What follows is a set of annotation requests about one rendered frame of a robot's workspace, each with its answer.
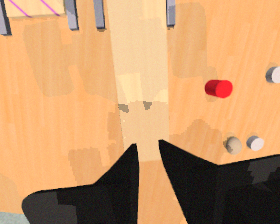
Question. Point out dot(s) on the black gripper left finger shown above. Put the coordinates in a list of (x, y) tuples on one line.
[(112, 199)]

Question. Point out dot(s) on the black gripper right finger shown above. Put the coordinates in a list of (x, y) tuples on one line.
[(200, 185)]

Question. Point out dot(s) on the red cylinder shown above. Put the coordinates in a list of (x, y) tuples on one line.
[(219, 88)]

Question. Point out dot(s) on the white cylinder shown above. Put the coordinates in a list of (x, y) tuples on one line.
[(255, 143), (273, 75)]

